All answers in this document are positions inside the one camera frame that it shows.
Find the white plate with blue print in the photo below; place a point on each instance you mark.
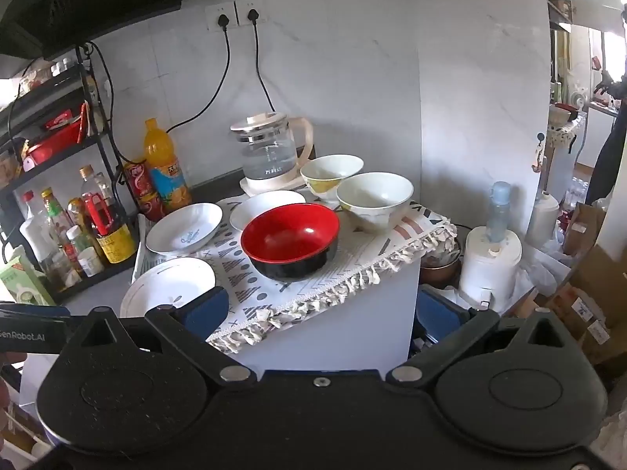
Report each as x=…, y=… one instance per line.
x=264, y=203
x=183, y=227

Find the black range hood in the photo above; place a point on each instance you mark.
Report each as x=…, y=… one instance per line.
x=73, y=0

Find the group of condiment bottles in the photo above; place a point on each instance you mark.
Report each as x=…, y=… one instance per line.
x=115, y=240

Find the white round appliance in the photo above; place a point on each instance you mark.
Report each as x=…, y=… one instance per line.
x=490, y=274

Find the patterned fringed tablecloth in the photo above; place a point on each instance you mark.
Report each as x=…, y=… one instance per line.
x=372, y=249

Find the pale blue bottle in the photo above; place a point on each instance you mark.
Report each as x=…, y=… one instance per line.
x=498, y=210

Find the large cardboard box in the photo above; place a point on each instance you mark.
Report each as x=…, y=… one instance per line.
x=592, y=303

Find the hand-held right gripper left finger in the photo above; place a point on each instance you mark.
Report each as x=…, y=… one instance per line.
x=211, y=304

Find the small cardboard box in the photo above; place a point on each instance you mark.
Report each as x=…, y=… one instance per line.
x=583, y=230

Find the white cylinder container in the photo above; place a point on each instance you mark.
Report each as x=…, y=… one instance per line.
x=542, y=220

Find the large white bowl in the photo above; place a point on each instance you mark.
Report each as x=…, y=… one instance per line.
x=374, y=200

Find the black power plug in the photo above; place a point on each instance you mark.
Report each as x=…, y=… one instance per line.
x=223, y=22
x=253, y=13

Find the white plate with line pattern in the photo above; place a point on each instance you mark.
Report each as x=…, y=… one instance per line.
x=161, y=284

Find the red and black bowl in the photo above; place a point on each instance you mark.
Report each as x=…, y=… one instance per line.
x=289, y=235

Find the green carton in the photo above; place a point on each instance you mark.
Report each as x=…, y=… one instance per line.
x=22, y=279

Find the dark cloth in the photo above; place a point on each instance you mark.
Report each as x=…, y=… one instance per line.
x=612, y=156

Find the glass electric kettle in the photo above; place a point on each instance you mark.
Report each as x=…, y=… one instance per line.
x=269, y=156

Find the orange juice bottle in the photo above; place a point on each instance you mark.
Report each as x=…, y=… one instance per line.
x=164, y=156

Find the cream kettle base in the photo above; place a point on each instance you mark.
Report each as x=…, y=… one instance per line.
x=264, y=186

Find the white bowl with yellow print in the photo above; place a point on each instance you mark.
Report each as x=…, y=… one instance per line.
x=328, y=171

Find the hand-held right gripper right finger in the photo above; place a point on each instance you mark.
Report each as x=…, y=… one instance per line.
x=435, y=314

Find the brown pot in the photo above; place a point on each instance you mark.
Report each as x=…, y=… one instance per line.
x=441, y=269

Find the red plastic container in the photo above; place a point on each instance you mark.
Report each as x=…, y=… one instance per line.
x=54, y=139

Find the white wall socket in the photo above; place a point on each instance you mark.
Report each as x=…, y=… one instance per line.
x=215, y=10
x=262, y=7

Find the black metal rack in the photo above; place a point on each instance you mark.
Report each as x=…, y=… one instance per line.
x=93, y=88

